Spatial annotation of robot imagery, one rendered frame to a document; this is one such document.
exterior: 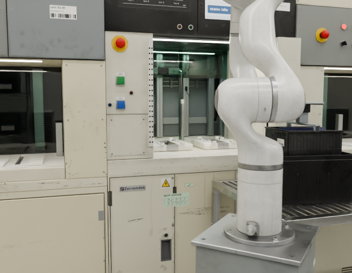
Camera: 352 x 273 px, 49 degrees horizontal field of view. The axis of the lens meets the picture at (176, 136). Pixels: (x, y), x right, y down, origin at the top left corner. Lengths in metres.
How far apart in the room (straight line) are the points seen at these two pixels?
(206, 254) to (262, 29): 0.61
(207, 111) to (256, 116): 1.66
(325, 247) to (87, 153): 1.29
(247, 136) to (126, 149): 0.77
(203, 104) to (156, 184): 1.11
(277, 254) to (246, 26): 0.60
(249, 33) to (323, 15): 0.98
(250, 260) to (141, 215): 0.81
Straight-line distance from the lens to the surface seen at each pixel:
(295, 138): 1.42
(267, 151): 1.01
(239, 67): 1.37
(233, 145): 2.02
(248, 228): 1.04
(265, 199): 1.04
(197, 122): 2.67
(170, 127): 2.63
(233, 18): 1.38
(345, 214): 1.38
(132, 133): 1.66
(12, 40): 1.63
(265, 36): 1.10
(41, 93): 2.07
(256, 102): 1.00
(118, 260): 1.78
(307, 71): 1.98
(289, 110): 1.02
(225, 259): 1.03
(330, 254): 2.23
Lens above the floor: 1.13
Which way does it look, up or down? 6 degrees down
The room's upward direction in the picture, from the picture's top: straight up
